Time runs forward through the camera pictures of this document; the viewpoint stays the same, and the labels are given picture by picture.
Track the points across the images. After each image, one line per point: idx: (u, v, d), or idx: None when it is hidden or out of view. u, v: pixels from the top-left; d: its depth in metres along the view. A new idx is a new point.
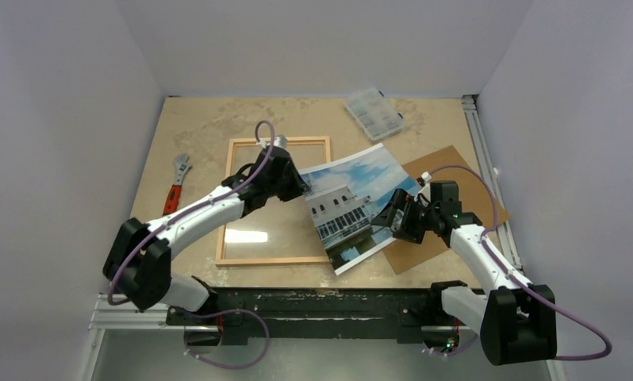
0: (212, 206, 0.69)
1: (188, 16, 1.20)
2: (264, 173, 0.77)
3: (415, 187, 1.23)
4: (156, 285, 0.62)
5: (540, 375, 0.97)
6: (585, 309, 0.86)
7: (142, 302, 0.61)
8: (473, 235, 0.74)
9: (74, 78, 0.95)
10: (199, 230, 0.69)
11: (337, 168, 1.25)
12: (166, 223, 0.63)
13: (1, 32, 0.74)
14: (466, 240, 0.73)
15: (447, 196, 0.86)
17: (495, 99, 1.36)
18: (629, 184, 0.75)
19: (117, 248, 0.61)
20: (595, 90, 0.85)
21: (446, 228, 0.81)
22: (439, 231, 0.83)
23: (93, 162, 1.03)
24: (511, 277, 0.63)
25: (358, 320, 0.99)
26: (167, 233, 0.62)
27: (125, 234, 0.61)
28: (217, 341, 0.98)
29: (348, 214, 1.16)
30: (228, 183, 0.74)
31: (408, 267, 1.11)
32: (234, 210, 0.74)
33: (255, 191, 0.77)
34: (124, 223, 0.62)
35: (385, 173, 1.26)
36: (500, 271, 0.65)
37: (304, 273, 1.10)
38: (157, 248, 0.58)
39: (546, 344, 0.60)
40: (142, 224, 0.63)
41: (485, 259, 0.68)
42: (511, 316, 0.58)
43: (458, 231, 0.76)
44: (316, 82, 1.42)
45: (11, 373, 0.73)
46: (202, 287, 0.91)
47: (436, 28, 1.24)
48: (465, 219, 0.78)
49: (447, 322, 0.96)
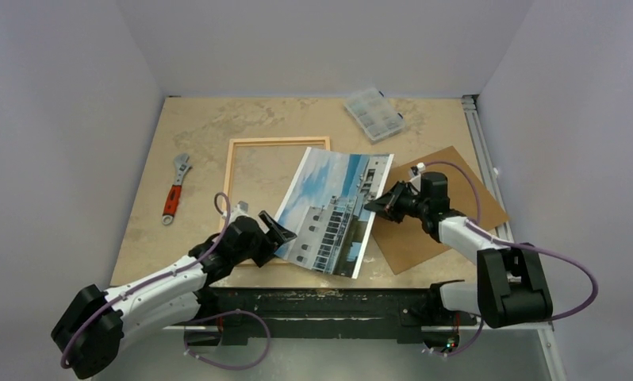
0: (174, 278, 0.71)
1: (187, 15, 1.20)
2: (228, 244, 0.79)
3: (361, 158, 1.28)
4: (101, 354, 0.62)
5: (540, 375, 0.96)
6: (588, 310, 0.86)
7: (82, 370, 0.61)
8: (458, 221, 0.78)
9: (75, 78, 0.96)
10: (161, 298, 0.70)
11: (288, 201, 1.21)
12: (123, 294, 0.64)
13: (1, 30, 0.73)
14: (451, 226, 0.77)
15: (436, 194, 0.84)
17: (495, 99, 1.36)
18: (630, 183, 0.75)
19: (69, 314, 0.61)
20: (595, 90, 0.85)
21: (433, 227, 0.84)
22: (426, 229, 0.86)
23: (93, 161, 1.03)
24: (495, 240, 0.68)
25: (358, 320, 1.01)
26: (123, 305, 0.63)
27: (80, 302, 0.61)
28: (217, 341, 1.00)
29: (329, 228, 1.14)
30: (193, 254, 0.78)
31: (407, 266, 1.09)
32: (196, 282, 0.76)
33: (220, 263, 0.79)
34: (82, 290, 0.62)
35: (330, 168, 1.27)
36: (485, 239, 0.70)
37: (302, 274, 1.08)
38: (111, 321, 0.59)
39: (542, 304, 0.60)
40: (99, 292, 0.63)
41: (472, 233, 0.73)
42: (500, 271, 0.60)
43: (444, 221, 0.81)
44: (316, 82, 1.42)
45: (11, 371, 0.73)
46: (190, 303, 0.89)
47: (436, 28, 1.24)
48: (449, 214, 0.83)
49: (446, 322, 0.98)
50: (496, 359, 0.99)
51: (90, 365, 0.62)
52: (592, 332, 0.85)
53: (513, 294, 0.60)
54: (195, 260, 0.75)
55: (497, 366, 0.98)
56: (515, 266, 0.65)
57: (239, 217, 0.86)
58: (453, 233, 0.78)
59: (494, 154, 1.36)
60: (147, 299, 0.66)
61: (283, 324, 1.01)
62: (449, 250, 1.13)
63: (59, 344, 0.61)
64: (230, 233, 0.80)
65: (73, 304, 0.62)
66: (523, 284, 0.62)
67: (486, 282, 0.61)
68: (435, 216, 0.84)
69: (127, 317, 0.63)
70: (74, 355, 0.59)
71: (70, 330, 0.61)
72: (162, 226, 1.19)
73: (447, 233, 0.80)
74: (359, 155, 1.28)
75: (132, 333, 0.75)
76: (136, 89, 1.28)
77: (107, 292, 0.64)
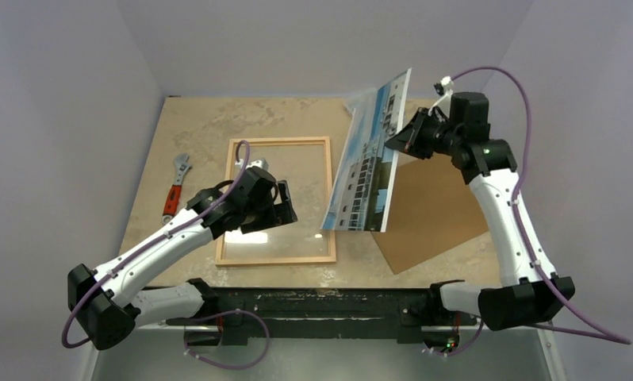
0: (169, 240, 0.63)
1: (189, 17, 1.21)
2: (241, 193, 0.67)
3: (385, 87, 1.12)
4: (117, 330, 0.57)
5: (540, 375, 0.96)
6: (588, 310, 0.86)
7: (100, 344, 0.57)
8: (502, 190, 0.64)
9: (75, 80, 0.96)
10: (159, 265, 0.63)
11: (341, 167, 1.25)
12: (111, 272, 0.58)
13: (1, 30, 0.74)
14: (491, 198, 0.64)
15: (474, 118, 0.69)
17: (495, 99, 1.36)
18: (628, 183, 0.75)
19: (70, 294, 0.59)
20: (594, 91, 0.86)
21: (469, 162, 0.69)
22: (461, 165, 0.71)
23: (92, 161, 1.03)
24: (537, 267, 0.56)
25: (358, 320, 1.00)
26: (113, 284, 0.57)
27: (73, 282, 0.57)
28: (217, 341, 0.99)
29: (360, 183, 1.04)
30: (196, 205, 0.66)
31: (406, 266, 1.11)
32: (200, 239, 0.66)
33: (230, 213, 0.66)
34: (72, 271, 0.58)
35: (366, 119, 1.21)
36: (527, 259, 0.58)
37: (304, 273, 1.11)
38: (103, 302, 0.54)
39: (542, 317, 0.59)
40: (89, 272, 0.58)
41: (515, 235, 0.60)
42: (519, 310, 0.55)
43: (485, 182, 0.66)
44: (316, 82, 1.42)
45: (10, 371, 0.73)
46: (196, 296, 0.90)
47: (436, 28, 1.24)
48: (495, 150, 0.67)
49: (446, 322, 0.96)
50: (496, 359, 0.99)
51: (106, 339, 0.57)
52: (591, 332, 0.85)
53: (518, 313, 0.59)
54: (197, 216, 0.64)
55: (497, 366, 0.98)
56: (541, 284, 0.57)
57: (254, 166, 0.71)
58: (489, 205, 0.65)
59: None
60: (142, 271, 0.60)
61: (284, 324, 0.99)
62: (449, 250, 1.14)
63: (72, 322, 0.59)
64: (243, 180, 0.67)
65: (69, 284, 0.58)
66: None
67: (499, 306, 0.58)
68: (473, 147, 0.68)
69: (126, 292, 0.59)
70: (88, 330, 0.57)
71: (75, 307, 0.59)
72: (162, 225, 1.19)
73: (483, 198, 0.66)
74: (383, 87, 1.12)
75: (144, 313, 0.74)
76: (136, 89, 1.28)
77: (97, 271, 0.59)
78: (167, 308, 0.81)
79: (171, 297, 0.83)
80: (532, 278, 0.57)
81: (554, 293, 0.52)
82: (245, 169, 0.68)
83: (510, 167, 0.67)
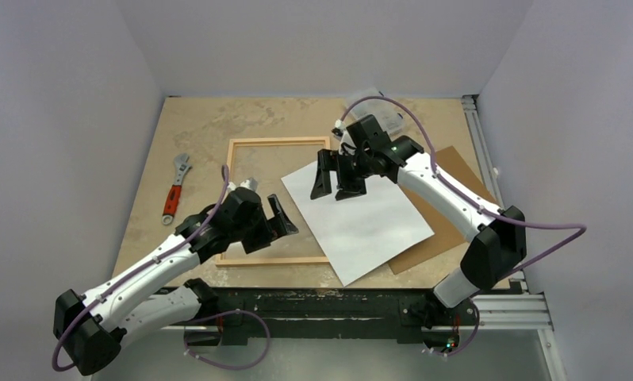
0: (157, 266, 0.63)
1: (188, 17, 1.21)
2: (227, 217, 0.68)
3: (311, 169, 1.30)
4: (101, 353, 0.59)
5: (540, 374, 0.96)
6: (590, 311, 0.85)
7: (86, 367, 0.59)
8: (423, 170, 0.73)
9: (74, 79, 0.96)
10: (151, 287, 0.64)
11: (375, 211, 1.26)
12: (101, 296, 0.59)
13: (1, 30, 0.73)
14: (418, 179, 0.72)
15: (371, 131, 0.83)
17: (495, 99, 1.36)
18: (627, 184, 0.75)
19: (57, 318, 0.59)
20: (593, 91, 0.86)
21: (388, 164, 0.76)
22: (381, 171, 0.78)
23: (92, 162, 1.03)
24: (484, 210, 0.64)
25: (358, 320, 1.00)
26: (101, 309, 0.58)
27: (60, 306, 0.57)
28: (217, 341, 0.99)
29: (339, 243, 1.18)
30: (182, 231, 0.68)
31: (406, 266, 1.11)
32: (188, 263, 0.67)
33: (216, 236, 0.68)
34: (61, 294, 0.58)
35: None
36: (473, 209, 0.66)
37: (304, 274, 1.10)
38: (91, 326, 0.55)
39: (521, 255, 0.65)
40: (76, 298, 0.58)
41: (454, 198, 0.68)
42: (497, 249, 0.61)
43: (406, 170, 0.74)
44: (316, 82, 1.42)
45: (11, 371, 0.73)
46: (190, 304, 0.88)
47: (436, 28, 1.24)
48: (398, 144, 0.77)
49: (446, 321, 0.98)
50: (497, 360, 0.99)
51: (92, 362, 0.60)
52: (591, 332, 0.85)
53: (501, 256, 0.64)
54: (186, 239, 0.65)
55: (497, 365, 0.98)
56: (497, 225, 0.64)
57: (240, 186, 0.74)
58: (420, 186, 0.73)
59: (494, 154, 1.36)
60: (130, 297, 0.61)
61: (283, 324, 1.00)
62: (448, 250, 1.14)
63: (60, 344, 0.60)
64: (228, 204, 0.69)
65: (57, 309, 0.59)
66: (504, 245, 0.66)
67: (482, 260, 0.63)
68: (385, 151, 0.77)
69: (115, 316, 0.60)
70: (73, 355, 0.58)
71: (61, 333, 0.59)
72: (162, 226, 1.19)
73: (412, 182, 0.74)
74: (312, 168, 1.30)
75: (132, 331, 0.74)
76: (135, 90, 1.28)
77: (86, 296, 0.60)
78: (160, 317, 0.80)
79: (166, 305, 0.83)
80: (488, 221, 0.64)
81: (512, 222, 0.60)
82: (229, 192, 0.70)
83: (420, 151, 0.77)
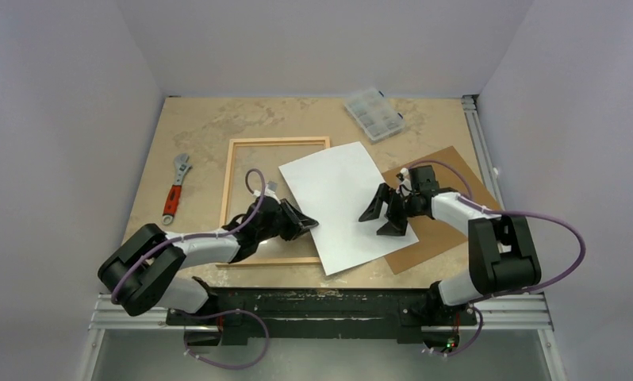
0: (216, 240, 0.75)
1: (188, 17, 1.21)
2: (253, 225, 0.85)
3: (313, 167, 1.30)
4: (158, 289, 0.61)
5: (540, 375, 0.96)
6: (590, 312, 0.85)
7: (136, 305, 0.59)
8: (450, 196, 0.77)
9: (75, 80, 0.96)
10: (204, 255, 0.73)
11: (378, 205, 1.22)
12: (182, 236, 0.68)
13: (0, 30, 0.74)
14: (443, 201, 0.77)
15: (424, 177, 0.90)
17: (495, 99, 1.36)
18: (627, 184, 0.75)
19: (127, 248, 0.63)
20: (592, 91, 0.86)
21: (426, 204, 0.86)
22: (420, 208, 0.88)
23: (92, 161, 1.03)
24: (485, 210, 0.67)
25: (358, 320, 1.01)
26: (182, 244, 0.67)
27: (142, 235, 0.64)
28: (216, 341, 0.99)
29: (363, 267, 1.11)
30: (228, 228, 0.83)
31: (406, 266, 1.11)
32: (227, 252, 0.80)
33: (246, 240, 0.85)
34: (143, 226, 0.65)
35: (339, 169, 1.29)
36: (476, 210, 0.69)
37: (304, 273, 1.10)
38: (172, 253, 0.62)
39: (531, 270, 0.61)
40: (159, 231, 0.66)
41: (463, 208, 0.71)
42: (492, 240, 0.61)
43: (436, 198, 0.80)
44: (316, 82, 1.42)
45: (10, 370, 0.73)
46: (201, 289, 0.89)
47: (436, 29, 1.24)
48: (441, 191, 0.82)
49: (446, 322, 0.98)
50: (497, 360, 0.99)
51: (143, 301, 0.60)
52: (591, 333, 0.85)
53: (503, 261, 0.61)
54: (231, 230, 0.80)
55: (496, 365, 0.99)
56: (504, 235, 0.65)
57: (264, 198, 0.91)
58: (446, 209, 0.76)
59: (494, 154, 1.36)
60: (198, 249, 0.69)
61: (284, 324, 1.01)
62: (448, 250, 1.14)
63: (112, 279, 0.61)
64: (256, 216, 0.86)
65: (132, 240, 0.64)
66: (513, 253, 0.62)
67: (477, 252, 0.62)
68: (428, 193, 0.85)
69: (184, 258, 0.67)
70: (134, 285, 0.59)
71: (128, 261, 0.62)
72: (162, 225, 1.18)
73: (440, 209, 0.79)
74: (313, 166, 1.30)
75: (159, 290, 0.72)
76: (136, 90, 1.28)
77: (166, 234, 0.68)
78: (179, 294, 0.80)
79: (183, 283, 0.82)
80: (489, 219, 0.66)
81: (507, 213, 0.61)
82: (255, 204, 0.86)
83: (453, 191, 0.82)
